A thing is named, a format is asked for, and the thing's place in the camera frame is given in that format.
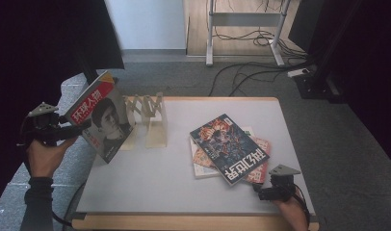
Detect red label portrait magazine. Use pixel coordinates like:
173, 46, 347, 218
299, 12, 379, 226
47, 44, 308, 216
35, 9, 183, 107
63, 70, 137, 165

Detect beige expandable book rack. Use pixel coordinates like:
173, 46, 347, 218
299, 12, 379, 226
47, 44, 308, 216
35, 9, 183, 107
119, 91, 169, 152

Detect tangled black floor cables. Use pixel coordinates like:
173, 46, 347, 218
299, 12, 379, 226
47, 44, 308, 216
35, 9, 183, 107
212, 27, 308, 60

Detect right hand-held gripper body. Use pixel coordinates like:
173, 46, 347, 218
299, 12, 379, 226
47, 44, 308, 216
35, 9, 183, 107
260, 164, 302, 203

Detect grey upholstered sofa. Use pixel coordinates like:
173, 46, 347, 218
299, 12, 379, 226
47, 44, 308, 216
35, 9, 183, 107
0, 72, 99, 231

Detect dark blue illustrated magazine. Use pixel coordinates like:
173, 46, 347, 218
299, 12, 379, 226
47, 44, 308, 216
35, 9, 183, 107
189, 113, 271, 187

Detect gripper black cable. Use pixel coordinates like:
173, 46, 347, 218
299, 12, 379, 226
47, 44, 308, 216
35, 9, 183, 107
50, 182, 88, 228
292, 185, 312, 226

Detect black stand base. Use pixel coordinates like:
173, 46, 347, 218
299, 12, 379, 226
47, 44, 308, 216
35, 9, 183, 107
293, 71, 346, 104

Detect black curtain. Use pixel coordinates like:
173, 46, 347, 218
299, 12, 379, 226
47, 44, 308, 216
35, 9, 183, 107
312, 0, 391, 171
0, 0, 125, 213

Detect white power strip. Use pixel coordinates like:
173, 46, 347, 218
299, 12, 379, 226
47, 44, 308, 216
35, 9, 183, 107
286, 67, 311, 79

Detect red-brown cover magazine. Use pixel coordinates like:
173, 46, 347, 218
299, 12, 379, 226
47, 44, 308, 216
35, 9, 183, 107
193, 136, 273, 186

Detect person's left hand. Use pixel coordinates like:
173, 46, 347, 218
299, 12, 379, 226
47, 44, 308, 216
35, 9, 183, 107
25, 136, 79, 179

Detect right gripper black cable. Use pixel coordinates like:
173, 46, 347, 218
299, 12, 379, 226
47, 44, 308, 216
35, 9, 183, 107
292, 185, 312, 226

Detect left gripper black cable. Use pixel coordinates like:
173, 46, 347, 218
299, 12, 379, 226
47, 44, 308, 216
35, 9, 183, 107
50, 182, 88, 228

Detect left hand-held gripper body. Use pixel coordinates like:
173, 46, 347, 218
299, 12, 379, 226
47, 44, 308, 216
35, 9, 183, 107
17, 101, 70, 147

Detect dark monitor panel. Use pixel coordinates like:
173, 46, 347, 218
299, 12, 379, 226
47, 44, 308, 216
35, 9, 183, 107
288, 0, 317, 56

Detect long black floor cable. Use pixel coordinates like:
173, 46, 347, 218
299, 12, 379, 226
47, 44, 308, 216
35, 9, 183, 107
208, 61, 311, 97

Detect person's right hand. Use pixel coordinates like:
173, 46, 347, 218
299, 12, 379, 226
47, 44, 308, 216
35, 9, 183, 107
273, 195, 309, 231

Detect grey metal desk frame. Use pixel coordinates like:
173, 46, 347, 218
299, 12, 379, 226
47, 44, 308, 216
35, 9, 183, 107
205, 0, 293, 67

